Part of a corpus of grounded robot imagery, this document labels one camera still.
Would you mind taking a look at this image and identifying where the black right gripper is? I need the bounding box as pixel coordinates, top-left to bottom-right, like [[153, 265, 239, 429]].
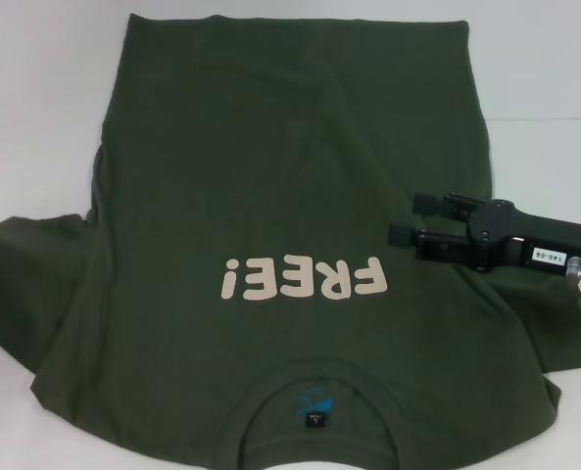
[[389, 192, 581, 273]]

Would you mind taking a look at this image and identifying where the dark green FREE t-shirt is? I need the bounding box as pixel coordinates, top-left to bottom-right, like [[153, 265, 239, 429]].
[[0, 13, 581, 470]]

